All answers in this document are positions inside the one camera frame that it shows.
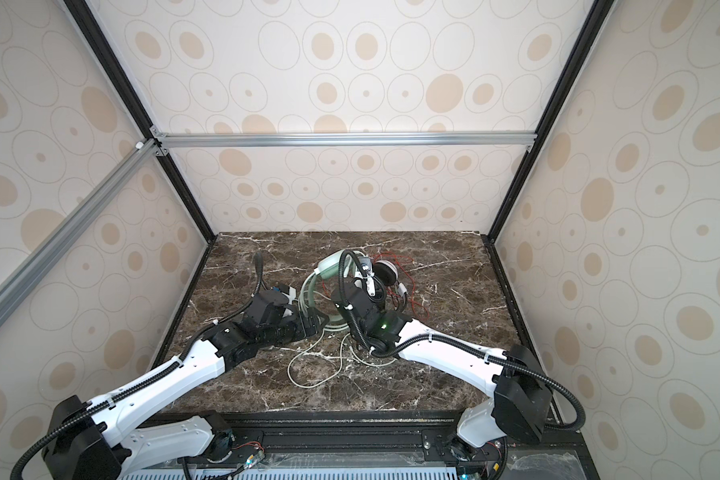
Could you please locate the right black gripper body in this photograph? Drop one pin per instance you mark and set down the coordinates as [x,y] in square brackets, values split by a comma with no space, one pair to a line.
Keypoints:
[377,306]

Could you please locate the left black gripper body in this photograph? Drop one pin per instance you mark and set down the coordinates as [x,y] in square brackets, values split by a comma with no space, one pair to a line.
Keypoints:
[288,329]

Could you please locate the mint green headphones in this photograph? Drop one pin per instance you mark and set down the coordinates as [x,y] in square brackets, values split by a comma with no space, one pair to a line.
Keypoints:
[313,287]

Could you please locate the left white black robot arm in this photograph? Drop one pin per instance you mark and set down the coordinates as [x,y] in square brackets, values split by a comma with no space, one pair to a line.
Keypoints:
[104,437]

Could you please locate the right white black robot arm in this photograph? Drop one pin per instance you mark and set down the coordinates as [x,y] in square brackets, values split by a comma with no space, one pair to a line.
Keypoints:
[521,402]

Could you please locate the white black red headphones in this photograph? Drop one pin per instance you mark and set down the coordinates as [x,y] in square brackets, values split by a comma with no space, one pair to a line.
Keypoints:
[387,273]

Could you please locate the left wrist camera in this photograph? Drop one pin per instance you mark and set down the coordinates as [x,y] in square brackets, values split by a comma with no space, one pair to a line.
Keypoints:
[290,293]

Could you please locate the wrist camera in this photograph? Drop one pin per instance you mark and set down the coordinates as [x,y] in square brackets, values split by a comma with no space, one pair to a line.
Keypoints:
[365,276]
[290,293]

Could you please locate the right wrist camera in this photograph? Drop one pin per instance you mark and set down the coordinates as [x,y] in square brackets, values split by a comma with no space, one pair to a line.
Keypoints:
[365,276]

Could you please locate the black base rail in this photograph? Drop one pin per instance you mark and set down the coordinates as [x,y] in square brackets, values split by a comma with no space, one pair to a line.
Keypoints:
[430,433]

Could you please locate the horizontal aluminium rail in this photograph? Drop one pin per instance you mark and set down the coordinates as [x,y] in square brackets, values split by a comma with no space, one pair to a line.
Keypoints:
[358,139]

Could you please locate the left diagonal aluminium rail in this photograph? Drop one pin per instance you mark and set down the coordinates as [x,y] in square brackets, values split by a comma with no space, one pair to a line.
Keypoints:
[15,289]

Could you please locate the left black frame post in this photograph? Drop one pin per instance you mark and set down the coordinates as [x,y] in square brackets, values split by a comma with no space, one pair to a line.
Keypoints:
[83,17]

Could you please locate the black frame post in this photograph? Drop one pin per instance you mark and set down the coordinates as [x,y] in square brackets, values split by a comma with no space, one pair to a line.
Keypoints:
[83,17]
[582,46]

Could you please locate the right black frame post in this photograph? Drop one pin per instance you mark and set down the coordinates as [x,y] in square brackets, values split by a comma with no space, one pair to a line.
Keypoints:
[582,46]

